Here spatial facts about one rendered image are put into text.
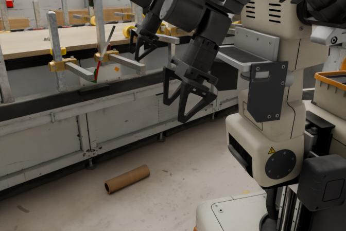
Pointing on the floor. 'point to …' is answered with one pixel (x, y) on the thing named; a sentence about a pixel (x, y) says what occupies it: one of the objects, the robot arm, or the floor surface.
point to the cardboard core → (126, 178)
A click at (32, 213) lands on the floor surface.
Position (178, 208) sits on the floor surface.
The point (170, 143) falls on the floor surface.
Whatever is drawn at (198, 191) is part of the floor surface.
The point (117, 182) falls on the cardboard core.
